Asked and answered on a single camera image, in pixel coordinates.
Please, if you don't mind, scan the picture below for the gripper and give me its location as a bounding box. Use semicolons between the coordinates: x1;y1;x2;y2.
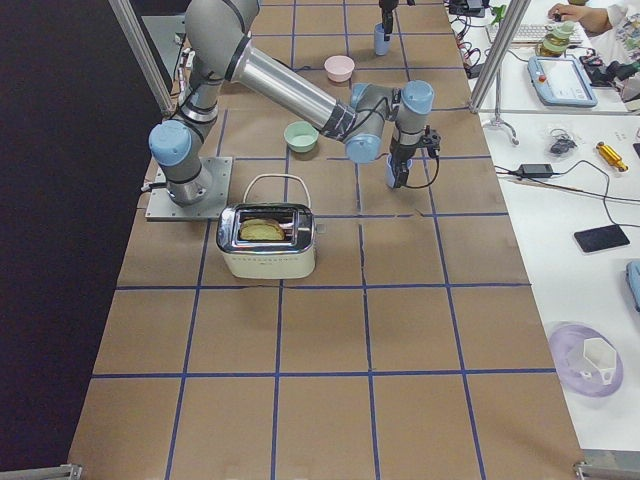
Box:
378;0;399;41
390;144;415;181

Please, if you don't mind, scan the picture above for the blue cup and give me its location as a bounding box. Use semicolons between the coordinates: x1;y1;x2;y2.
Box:
386;154;413;189
374;23;391;56

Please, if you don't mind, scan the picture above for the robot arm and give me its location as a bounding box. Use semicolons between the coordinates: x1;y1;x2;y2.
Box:
148;1;440;208

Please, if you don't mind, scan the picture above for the person hand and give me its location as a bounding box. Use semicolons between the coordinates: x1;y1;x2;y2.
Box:
547;3;590;22

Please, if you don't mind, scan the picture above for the pink bowl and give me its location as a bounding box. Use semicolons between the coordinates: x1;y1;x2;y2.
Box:
324;55;355;83

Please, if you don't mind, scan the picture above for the green bowl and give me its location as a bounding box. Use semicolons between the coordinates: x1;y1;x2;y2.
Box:
283;121;319;153

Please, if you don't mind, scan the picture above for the black power adapter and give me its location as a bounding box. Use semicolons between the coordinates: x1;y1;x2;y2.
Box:
515;163;555;179

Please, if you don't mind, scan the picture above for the white keyboard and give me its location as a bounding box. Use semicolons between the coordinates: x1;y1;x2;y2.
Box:
511;22;582;44

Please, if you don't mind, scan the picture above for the cream toaster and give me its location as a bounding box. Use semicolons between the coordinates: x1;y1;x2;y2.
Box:
216;174;317;280

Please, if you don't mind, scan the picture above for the bread slice in toaster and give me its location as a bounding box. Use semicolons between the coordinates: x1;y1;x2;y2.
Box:
239;218;285;242

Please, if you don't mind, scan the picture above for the blue teach pendant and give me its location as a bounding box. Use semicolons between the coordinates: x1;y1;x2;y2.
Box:
527;56;598;108

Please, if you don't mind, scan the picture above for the gold cylinder tool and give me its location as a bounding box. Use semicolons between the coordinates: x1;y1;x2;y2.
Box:
596;141;629;172

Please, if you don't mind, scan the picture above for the black smartphone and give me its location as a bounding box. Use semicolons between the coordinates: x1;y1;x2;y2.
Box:
573;224;630;253

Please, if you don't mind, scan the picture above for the purple plate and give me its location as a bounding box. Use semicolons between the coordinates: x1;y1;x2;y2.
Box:
549;324;624;398

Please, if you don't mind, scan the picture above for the white hexagonal cup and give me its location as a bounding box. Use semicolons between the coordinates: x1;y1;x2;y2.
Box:
579;338;617;385

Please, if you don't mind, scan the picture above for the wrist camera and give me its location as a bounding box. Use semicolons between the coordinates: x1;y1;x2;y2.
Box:
419;125;441;159

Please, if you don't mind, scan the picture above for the aluminium frame post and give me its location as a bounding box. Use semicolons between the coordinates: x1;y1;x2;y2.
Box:
469;0;530;113

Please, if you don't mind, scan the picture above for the black cable bundle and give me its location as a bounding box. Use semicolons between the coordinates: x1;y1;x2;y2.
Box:
545;128;579;155

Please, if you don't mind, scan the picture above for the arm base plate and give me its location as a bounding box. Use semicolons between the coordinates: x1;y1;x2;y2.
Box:
145;157;233;221

